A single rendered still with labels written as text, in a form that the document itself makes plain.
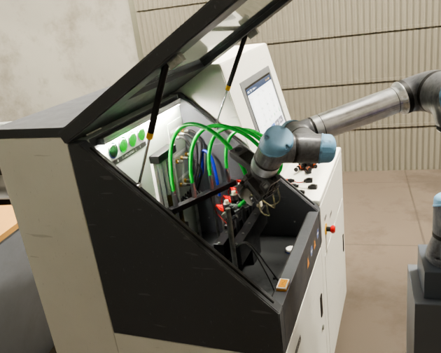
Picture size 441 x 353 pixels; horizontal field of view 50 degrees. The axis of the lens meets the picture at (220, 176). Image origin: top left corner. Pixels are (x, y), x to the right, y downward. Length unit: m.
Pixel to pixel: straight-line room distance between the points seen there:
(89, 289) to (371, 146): 3.74
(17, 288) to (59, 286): 1.09
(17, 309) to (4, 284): 0.18
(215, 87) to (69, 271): 0.88
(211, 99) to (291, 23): 2.87
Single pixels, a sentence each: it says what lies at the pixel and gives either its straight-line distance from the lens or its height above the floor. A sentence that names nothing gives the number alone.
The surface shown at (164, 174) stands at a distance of 1.76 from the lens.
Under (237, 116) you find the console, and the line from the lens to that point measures 1.91.
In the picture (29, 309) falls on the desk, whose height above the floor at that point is 0.33.
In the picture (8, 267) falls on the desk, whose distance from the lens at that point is 2.71.
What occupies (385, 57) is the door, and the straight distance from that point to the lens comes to 4.72.
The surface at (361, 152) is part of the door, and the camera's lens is 4.93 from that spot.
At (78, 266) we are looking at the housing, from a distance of 1.60.
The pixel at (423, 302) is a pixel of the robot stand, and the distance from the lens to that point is 1.69.
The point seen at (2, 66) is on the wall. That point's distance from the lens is 6.18.
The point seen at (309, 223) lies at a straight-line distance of 1.83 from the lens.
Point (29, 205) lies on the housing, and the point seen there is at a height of 1.25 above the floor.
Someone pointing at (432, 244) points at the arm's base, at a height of 0.96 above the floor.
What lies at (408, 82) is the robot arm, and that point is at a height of 1.50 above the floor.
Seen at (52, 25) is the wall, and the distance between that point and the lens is 5.69.
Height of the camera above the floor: 1.77
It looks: 20 degrees down
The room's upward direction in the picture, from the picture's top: 8 degrees counter-clockwise
